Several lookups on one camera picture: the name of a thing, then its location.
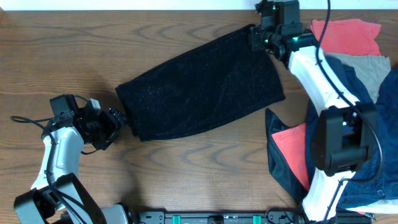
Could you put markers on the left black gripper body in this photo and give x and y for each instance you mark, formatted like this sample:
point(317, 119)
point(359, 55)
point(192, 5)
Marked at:
point(104, 126)

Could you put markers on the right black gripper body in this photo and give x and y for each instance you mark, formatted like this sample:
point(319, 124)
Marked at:
point(260, 40)

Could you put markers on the black sparkly skirt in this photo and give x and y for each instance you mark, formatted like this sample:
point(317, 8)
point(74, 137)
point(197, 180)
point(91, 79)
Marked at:
point(202, 89)

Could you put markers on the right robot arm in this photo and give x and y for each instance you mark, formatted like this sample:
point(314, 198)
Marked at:
point(345, 135)

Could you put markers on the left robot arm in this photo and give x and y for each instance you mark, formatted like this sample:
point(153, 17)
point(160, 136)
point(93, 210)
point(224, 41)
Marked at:
point(57, 185)

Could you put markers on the red folded garment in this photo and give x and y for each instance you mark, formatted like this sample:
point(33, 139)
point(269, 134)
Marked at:
point(352, 37)

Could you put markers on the grey garment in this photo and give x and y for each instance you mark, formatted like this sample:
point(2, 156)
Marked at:
point(370, 69)

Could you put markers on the blue denim garment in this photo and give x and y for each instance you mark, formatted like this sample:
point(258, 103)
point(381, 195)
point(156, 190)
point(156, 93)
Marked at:
point(385, 187)

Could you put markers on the white garment with label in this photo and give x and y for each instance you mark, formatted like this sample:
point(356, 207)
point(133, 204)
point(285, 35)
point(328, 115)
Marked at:
point(379, 207)

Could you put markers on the black mounting rail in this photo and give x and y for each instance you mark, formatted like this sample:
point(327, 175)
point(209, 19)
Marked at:
point(272, 216)

